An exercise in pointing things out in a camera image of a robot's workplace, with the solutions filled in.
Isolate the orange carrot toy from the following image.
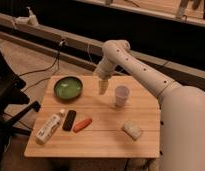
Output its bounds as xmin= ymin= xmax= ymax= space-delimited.
xmin=73 ymin=118 xmax=92 ymax=133

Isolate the green ceramic bowl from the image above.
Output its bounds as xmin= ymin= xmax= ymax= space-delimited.
xmin=54 ymin=76 xmax=83 ymax=100

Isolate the black rectangular object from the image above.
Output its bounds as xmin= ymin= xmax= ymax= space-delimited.
xmin=62 ymin=110 xmax=76 ymax=131

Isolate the white bottle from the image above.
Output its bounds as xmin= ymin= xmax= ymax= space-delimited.
xmin=35 ymin=109 xmax=65 ymax=144

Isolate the wooden table board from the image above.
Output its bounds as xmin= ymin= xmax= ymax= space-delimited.
xmin=25 ymin=76 xmax=160 ymax=158

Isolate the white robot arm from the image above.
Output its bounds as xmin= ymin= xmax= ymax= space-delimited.
xmin=95 ymin=40 xmax=205 ymax=171

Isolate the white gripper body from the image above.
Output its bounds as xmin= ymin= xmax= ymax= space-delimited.
xmin=94 ymin=57 xmax=114 ymax=80

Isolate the black cable on floor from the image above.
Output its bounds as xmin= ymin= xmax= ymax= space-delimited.
xmin=18 ymin=39 xmax=68 ymax=93

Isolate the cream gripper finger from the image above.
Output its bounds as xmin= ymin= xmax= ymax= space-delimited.
xmin=99 ymin=80 xmax=108 ymax=95

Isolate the black office chair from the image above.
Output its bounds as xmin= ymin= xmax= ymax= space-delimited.
xmin=0 ymin=51 xmax=41 ymax=170

